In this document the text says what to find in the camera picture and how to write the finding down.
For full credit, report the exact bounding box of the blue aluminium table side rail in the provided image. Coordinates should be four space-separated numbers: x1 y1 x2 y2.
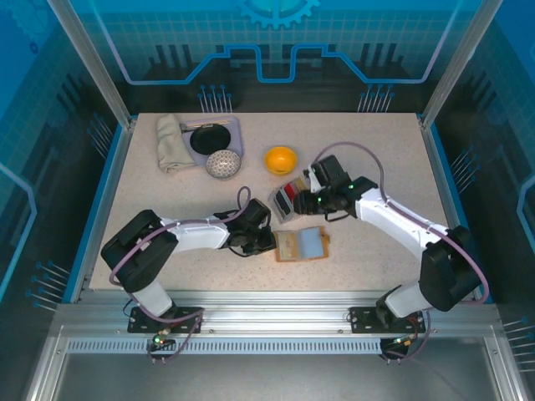
417 116 494 304
62 119 139 304

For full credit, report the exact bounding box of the beige folded cloth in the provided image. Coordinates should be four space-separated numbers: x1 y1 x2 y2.
155 114 196 173

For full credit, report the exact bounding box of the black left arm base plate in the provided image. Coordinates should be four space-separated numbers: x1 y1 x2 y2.
127 306 204 334

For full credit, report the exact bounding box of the aluminium frame post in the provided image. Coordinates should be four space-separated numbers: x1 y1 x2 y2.
419 0 505 129
45 0 138 130

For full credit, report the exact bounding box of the orange leather card holder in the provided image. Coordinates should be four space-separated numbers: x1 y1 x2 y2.
273 226 332 264

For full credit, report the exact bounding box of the yellow plastic bowl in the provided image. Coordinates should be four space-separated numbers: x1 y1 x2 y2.
263 145 298 176

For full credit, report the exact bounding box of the lavender plastic tray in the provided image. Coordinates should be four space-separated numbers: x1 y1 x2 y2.
180 115 245 162

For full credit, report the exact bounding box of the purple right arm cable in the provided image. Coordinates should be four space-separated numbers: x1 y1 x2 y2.
313 141 491 365

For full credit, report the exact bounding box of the wooden chopstick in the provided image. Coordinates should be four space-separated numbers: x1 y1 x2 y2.
179 118 234 128

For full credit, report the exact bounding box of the aluminium front rail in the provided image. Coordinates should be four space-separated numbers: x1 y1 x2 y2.
53 290 502 336

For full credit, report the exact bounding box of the white book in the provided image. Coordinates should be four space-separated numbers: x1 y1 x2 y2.
273 192 293 215

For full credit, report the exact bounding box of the black round pan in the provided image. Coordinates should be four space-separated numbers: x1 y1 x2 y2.
189 124 232 154

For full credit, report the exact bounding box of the clear acrylic card box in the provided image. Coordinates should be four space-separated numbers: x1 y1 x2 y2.
269 176 313 223

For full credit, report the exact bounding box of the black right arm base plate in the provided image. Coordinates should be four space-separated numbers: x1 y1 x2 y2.
349 306 428 334

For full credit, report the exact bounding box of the slotted grey cable duct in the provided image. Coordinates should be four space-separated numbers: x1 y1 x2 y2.
66 338 384 353

